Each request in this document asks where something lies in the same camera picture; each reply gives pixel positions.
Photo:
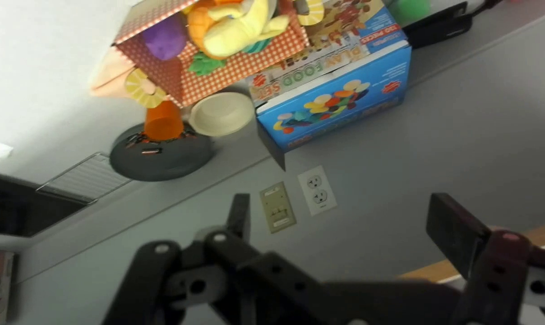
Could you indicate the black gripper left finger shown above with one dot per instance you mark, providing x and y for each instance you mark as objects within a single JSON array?
[{"x": 238, "y": 210}]

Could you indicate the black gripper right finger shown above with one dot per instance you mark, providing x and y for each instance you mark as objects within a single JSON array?
[{"x": 458, "y": 223}]

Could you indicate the dark grey round plate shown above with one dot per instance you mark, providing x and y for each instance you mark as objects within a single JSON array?
[{"x": 164, "y": 164}]

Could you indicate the cream plastic bowl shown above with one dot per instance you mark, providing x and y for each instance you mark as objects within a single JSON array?
[{"x": 220, "y": 115}]

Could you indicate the orange plastic cup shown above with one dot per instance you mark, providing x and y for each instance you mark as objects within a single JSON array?
[{"x": 162, "y": 124}]

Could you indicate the red checkered cardboard basket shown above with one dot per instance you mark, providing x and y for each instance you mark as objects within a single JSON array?
[{"x": 223, "y": 66}]

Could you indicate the green toy vegetable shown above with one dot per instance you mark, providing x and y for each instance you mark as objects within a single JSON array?
[{"x": 203, "y": 64}]

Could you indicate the blue toy food box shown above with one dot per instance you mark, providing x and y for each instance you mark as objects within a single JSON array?
[{"x": 344, "y": 91}]

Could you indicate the yellow plush toy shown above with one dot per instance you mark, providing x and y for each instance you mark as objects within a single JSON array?
[{"x": 241, "y": 28}]

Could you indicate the purple toy fruit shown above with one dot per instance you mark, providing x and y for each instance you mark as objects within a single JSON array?
[{"x": 164, "y": 39}]

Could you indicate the orange toy fruit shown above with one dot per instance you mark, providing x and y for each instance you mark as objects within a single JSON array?
[{"x": 196, "y": 24}]

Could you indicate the black stapler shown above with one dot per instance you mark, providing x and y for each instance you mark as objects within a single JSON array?
[{"x": 436, "y": 28}]

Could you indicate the green sponge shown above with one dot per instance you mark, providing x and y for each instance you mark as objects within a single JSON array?
[{"x": 409, "y": 8}]

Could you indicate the beige wall switch plate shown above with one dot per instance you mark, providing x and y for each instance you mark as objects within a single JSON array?
[{"x": 276, "y": 209}]

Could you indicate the white wall power outlet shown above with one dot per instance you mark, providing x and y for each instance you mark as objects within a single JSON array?
[{"x": 317, "y": 192}]

